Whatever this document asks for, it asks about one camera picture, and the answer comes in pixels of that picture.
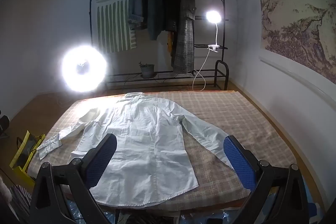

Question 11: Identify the potted plant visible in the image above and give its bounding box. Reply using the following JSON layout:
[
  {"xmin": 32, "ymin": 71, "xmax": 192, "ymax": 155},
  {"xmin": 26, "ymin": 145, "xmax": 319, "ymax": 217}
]
[{"xmin": 139, "ymin": 61, "xmax": 155, "ymax": 79}]

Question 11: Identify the grey plaid coat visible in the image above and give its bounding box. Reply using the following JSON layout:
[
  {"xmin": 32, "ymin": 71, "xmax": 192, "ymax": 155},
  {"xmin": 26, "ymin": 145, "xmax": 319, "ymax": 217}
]
[{"xmin": 172, "ymin": 0, "xmax": 197, "ymax": 74}]

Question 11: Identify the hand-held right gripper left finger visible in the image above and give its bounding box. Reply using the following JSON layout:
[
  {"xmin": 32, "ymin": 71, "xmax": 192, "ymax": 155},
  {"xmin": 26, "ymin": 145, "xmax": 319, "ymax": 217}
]
[{"xmin": 28, "ymin": 133, "xmax": 118, "ymax": 224}]

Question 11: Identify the yellow bag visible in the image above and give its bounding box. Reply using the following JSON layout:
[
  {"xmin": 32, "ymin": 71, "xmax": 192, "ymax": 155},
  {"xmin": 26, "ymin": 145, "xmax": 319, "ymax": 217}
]
[{"xmin": 9, "ymin": 130, "xmax": 46, "ymax": 180}]

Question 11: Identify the dark object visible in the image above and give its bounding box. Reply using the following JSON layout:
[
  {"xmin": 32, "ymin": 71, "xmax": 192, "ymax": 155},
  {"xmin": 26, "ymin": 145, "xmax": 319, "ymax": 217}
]
[{"xmin": 0, "ymin": 111, "xmax": 11, "ymax": 139}]

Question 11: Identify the black tubular metal frame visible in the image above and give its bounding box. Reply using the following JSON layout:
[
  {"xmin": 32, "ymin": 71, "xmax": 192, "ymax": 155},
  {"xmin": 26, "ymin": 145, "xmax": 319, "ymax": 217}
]
[{"xmin": 214, "ymin": 60, "xmax": 231, "ymax": 90}]

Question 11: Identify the beige plaid blanket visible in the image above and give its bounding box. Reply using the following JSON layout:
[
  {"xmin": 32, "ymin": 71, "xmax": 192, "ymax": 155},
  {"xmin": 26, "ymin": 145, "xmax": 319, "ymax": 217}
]
[{"xmin": 26, "ymin": 90, "xmax": 298, "ymax": 211}]

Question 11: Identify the green striped white cloth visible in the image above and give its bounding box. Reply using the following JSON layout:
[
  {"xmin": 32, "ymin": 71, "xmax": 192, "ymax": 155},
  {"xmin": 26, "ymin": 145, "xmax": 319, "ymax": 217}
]
[{"xmin": 94, "ymin": 0, "xmax": 139, "ymax": 53}]

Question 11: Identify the round ring light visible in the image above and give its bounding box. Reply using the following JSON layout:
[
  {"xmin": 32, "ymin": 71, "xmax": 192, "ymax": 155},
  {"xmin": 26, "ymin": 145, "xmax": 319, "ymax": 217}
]
[{"xmin": 61, "ymin": 45, "xmax": 108, "ymax": 93}]

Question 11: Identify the person's left forearm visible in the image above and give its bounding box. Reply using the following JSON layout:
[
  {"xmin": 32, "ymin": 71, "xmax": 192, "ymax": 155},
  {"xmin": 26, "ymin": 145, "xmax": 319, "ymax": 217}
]
[{"xmin": 0, "ymin": 175, "xmax": 32, "ymax": 224}]

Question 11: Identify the white lamp cable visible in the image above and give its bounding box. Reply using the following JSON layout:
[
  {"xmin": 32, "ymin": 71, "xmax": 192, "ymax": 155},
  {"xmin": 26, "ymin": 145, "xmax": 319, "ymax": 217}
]
[{"xmin": 192, "ymin": 49, "xmax": 210, "ymax": 91}]

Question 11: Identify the white long-sleeved shirt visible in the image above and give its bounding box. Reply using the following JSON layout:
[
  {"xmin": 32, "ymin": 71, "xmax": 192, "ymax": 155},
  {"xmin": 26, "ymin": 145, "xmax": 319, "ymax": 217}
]
[{"xmin": 36, "ymin": 92, "xmax": 238, "ymax": 210}]

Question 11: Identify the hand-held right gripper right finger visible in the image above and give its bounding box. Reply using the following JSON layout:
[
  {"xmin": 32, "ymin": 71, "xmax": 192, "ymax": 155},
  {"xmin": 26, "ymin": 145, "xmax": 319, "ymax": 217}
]
[{"xmin": 223, "ymin": 135, "xmax": 310, "ymax": 224}]

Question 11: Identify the landscape painting wall mural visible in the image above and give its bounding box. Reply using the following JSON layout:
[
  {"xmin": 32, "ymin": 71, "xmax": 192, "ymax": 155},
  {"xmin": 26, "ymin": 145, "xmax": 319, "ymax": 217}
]
[{"xmin": 259, "ymin": 0, "xmax": 336, "ymax": 80}]

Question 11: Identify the dark green sweater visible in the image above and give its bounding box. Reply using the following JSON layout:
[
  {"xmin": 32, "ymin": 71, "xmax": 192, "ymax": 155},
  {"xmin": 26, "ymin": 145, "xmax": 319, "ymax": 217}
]
[{"xmin": 147, "ymin": 0, "xmax": 164, "ymax": 41}]

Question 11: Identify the white clip lamp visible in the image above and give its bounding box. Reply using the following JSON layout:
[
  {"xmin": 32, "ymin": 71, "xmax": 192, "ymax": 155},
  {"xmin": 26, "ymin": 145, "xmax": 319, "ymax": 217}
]
[{"xmin": 205, "ymin": 10, "xmax": 221, "ymax": 52}]

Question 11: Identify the black metal clothes rack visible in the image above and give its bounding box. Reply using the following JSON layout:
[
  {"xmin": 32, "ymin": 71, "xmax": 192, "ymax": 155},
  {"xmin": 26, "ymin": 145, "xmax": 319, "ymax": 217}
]
[{"xmin": 89, "ymin": 0, "xmax": 229, "ymax": 90}]

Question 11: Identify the blue denim jacket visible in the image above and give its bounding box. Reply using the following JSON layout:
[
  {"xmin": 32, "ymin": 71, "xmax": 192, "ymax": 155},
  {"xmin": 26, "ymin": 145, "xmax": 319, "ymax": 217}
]
[{"xmin": 128, "ymin": 0, "xmax": 148, "ymax": 31}]

